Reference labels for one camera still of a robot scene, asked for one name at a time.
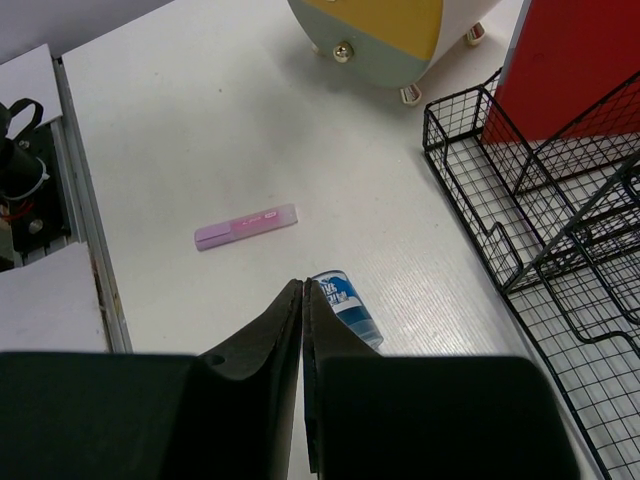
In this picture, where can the black wire mesh organizer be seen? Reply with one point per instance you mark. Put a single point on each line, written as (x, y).
(555, 224)

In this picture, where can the round white drawer cabinet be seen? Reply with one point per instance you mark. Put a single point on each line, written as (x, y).
(389, 44)

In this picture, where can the blue labelled clear jar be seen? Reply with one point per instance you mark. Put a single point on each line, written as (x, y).
(348, 306)

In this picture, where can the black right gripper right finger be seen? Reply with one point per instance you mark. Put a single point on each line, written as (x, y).
(370, 416)

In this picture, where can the red folder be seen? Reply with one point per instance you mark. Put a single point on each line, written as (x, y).
(564, 56)

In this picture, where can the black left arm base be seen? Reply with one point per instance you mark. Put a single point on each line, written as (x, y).
(32, 200)

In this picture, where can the pink highlighter pen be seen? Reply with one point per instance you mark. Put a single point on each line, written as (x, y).
(230, 231)

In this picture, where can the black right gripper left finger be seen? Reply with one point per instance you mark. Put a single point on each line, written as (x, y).
(224, 414)

